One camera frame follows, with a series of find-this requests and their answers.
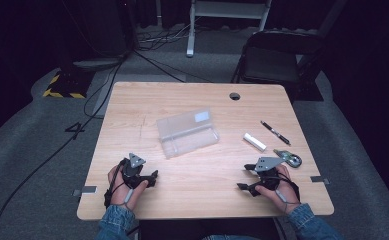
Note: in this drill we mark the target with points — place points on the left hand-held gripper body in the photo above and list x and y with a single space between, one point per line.
132 171

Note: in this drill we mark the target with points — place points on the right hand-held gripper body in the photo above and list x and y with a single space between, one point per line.
268 168

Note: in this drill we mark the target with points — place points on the translucent plastic pencil case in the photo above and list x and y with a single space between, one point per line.
187 136

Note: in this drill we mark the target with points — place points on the person's left hand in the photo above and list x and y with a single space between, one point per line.
120 193

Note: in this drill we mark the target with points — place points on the person's right hand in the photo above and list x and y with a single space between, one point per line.
275 200

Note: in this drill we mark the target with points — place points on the green grey correction tape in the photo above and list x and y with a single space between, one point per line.
290 159

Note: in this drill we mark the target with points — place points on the white eraser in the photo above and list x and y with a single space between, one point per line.
254 141

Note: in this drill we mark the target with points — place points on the black pen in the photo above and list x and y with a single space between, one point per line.
275 132

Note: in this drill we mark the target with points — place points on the grey tape strip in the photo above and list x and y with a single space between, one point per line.
319 180
88 190

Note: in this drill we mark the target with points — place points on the person's denim legs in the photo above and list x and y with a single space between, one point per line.
227 237

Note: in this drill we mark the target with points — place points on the black folding chair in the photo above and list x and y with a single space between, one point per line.
272 63

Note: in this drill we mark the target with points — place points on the black yellow striped base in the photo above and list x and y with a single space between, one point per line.
69 85

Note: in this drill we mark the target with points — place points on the white metal stand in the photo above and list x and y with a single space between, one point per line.
191 36

